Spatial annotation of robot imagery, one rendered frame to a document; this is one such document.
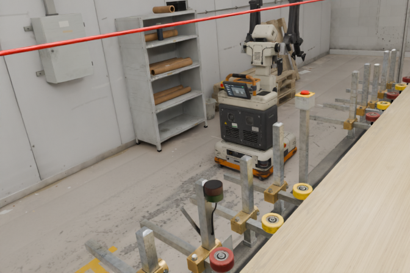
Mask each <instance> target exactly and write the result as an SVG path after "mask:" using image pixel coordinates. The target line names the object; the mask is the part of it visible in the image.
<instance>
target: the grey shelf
mask: <svg viewBox="0 0 410 273"><path fill-rule="evenodd" d="M170 17H171V18H170ZM195 19H198V18H197V11H196V10H186V11H180V12H173V13H153V14H147V15H139V16H129V17H124V18H115V25H116V29H117V32H120V31H124V30H132V29H139V28H143V27H150V26H156V23H161V24H169V23H176V22H180V21H188V20H195ZM172 29H176V30H177V31H178V35H177V36H174V37H168V38H164V40H161V41H158V40H153V41H147V42H145V34H151V33H155V32H157V29H155V30H148V31H144V32H137V33H133V34H127V35H120V36H118V42H119V47H120V53H121V59H122V64H123V70H124V76H125V81H126V87H127V91H128V98H129V105H130V108H131V115H132V122H133V125H134V132H135V139H136V144H137V145H139V144H140V142H139V141H138V140H142V141H145V142H147V143H151V144H154V145H157V151H158V152H161V151H162V149H161V145H160V143H161V142H163V141H165V140H167V139H169V138H170V137H172V136H175V135H177V134H179V133H181V132H183V131H185V130H187V129H189V128H191V127H193V126H195V125H197V124H199V123H201V122H204V121H205V126H204V127H205V128H207V127H208V126H207V118H206V105H205V97H204V84H203V71H202V64H201V51H200V38H199V31H198V22H197V23H196V24H195V23H190V24H183V25H179V26H172V27H166V28H162V31H166V30H172ZM197 42H198V44H197ZM173 43H174V44H173ZM198 55H199V56H198ZM175 57H177V58H180V57H182V58H187V57H190V58H191V59H192V62H193V64H192V65H189V66H185V67H183V68H179V69H175V70H172V71H168V72H165V73H162V74H158V75H155V76H153V75H152V74H150V71H149V64H152V63H156V62H161V61H164V60H168V59H172V58H175ZM200 75H201V76H200ZM178 85H183V87H184V88H185V87H190V88H191V91H190V92H188V93H186V94H183V95H180V96H178V97H175V98H173V99H170V100H168V101H165V102H163V103H161V104H158V105H155V104H154V96H153V94H154V93H158V92H160V91H163V90H167V89H169V88H173V87H176V86H178ZM201 87H202V89H201ZM203 107H204V108H203ZM181 109H182V110H181Z"/></svg>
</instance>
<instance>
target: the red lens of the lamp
mask: <svg viewBox="0 0 410 273"><path fill-rule="evenodd" d="M219 181H220V180H219ZM205 183H206V182H205ZM205 183H204V192H205V193H206V194H207V195H209V196H217V195H219V194H221V193H222V192H223V183H222V182H221V187H219V188H217V189H213V190H212V189H208V188H206V187H205Z"/></svg>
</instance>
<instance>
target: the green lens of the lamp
mask: <svg viewBox="0 0 410 273"><path fill-rule="evenodd" d="M223 198H224V195H223V192H222V193H221V194H220V195H218V196H208V195H207V194H206V193H205V199H206V200H207V201H208V202H212V203H215V202H219V201H221V200H223Z"/></svg>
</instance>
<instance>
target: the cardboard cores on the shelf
mask: <svg viewBox="0 0 410 273"><path fill-rule="evenodd" d="M177 35H178V31H177V30H176V29H172V30H166V31H163V37H164V38H168V37H174V36H177ZM153 40H158V37H157V32H155V33H151V34H145V42H147V41H153ZM192 64H193V62H192V59H191V58H190V57H187V58H182V57H180V58H177V57H175V58H171V59H168V60H164V61H161V62H156V63H152V64H149V71H150V74H152V75H153V76H155V75H158V74H162V73H165V72H168V71H172V70H175V69H179V68H183V67H185V66H189V65H192ZM190 91H191V88H190V87H185V88H184V87H183V85H178V86H176V87H173V88H169V89H167V90H163V91H160V92H158V93H154V94H153V96H154V104H155V105H158V104H161V103H163V102H165V101H168V100H170V99H173V98H176V97H178V96H180V95H183V94H186V93H188V92H190Z"/></svg>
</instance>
